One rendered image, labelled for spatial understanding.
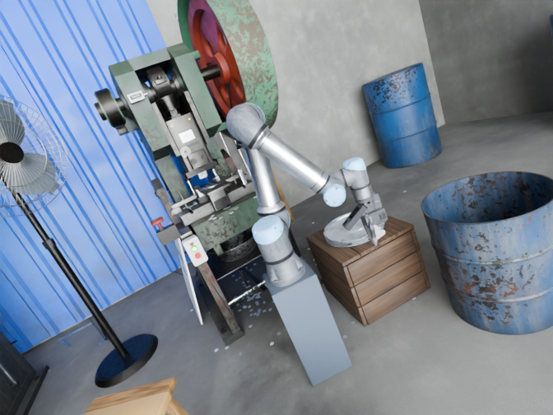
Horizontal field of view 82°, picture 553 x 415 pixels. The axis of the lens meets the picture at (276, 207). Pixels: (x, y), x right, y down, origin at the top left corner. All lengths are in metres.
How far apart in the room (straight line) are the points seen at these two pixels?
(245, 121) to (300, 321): 0.74
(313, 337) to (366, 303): 0.35
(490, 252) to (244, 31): 1.31
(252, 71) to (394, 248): 1.03
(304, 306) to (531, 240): 0.76
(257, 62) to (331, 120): 2.11
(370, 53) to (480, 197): 2.74
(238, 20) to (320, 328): 1.34
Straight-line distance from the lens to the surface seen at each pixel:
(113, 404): 1.42
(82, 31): 3.14
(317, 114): 3.53
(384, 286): 1.55
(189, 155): 1.76
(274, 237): 1.12
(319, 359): 1.38
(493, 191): 1.59
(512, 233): 1.23
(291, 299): 1.20
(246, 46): 1.60
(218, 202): 1.73
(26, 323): 3.36
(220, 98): 2.21
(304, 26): 3.65
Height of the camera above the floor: 1.05
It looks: 17 degrees down
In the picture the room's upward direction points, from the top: 22 degrees counter-clockwise
